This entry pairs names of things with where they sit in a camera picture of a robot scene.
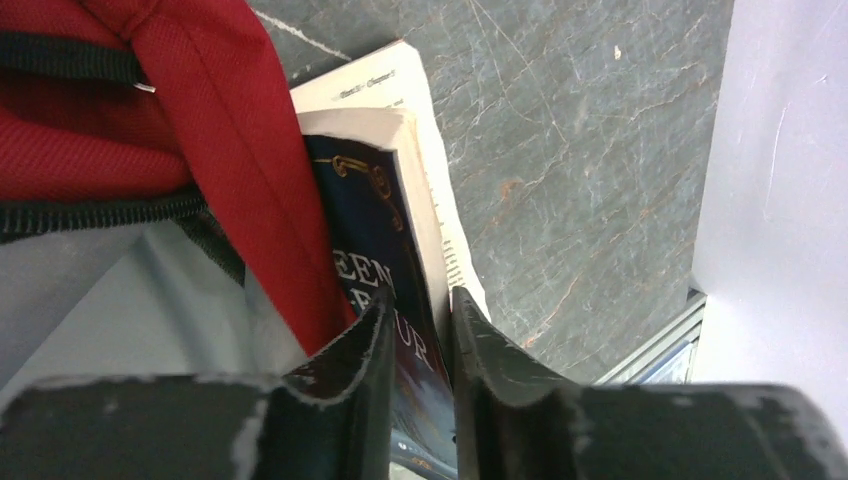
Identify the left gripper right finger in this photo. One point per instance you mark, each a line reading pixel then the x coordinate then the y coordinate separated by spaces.
pixel 518 419

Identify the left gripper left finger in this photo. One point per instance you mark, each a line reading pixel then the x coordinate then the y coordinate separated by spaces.
pixel 327 419

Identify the red backpack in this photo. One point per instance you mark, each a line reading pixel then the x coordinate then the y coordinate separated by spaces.
pixel 159 211

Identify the blue nineteen eighty-four book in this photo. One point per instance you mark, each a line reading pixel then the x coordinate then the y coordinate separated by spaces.
pixel 381 167

